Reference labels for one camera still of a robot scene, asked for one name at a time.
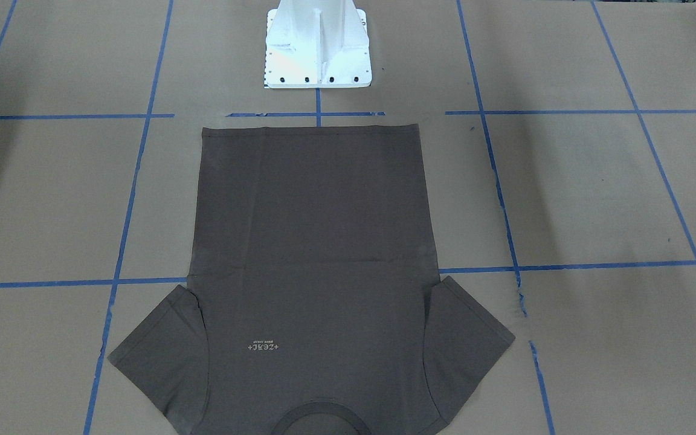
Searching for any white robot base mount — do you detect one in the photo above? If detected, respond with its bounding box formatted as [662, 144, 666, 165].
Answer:
[263, 1, 373, 89]

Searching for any dark brown t-shirt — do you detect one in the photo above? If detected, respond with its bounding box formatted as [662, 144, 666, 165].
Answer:
[108, 124, 515, 434]

